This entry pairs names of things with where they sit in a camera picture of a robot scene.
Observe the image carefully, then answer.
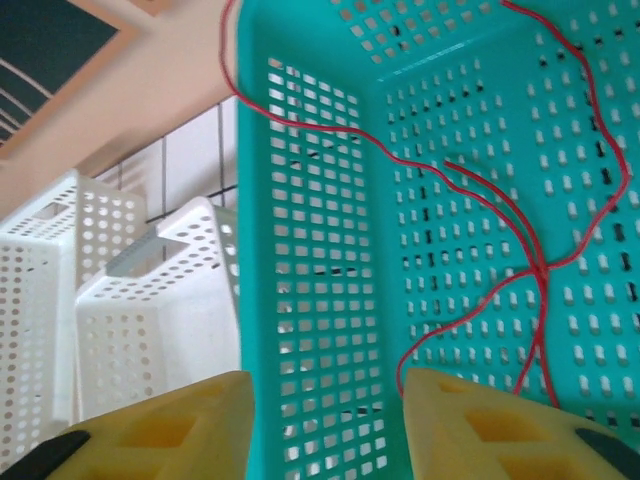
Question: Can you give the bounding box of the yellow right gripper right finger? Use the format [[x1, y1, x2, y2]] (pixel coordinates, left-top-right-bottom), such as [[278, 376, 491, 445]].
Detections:
[[402, 367, 640, 480]]

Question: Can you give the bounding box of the large white perforated basket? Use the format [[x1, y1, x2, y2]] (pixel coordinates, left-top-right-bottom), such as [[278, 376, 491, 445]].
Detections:
[[0, 168, 147, 454]]

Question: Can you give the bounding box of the small white perforated basket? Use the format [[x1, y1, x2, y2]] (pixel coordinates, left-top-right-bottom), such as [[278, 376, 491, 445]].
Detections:
[[74, 195, 242, 426]]

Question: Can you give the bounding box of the teal perforated plastic basket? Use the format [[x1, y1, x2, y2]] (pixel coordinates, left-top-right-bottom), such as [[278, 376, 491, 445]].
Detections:
[[234, 0, 640, 480]]

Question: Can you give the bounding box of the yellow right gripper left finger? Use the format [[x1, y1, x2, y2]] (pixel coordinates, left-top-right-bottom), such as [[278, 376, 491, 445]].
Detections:
[[0, 369, 256, 480]]

